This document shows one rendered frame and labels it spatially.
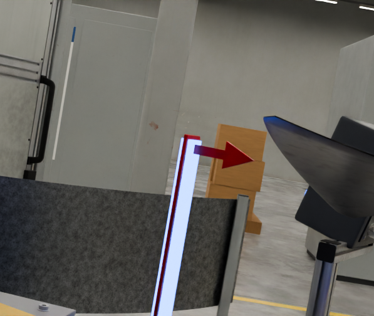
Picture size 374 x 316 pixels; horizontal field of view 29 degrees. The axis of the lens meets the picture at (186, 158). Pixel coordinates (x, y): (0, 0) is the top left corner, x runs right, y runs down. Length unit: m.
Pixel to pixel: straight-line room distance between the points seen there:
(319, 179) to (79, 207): 1.65
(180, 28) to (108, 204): 2.64
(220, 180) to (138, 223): 6.25
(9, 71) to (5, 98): 0.09
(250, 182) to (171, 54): 4.06
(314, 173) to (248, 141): 7.93
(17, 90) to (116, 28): 3.97
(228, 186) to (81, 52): 2.90
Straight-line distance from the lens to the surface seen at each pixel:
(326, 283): 1.14
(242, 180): 8.57
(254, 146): 8.56
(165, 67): 4.74
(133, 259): 2.35
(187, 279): 2.52
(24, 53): 2.59
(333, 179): 0.62
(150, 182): 4.75
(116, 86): 6.46
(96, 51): 6.50
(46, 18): 2.66
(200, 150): 0.63
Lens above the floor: 1.20
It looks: 3 degrees down
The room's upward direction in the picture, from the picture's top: 10 degrees clockwise
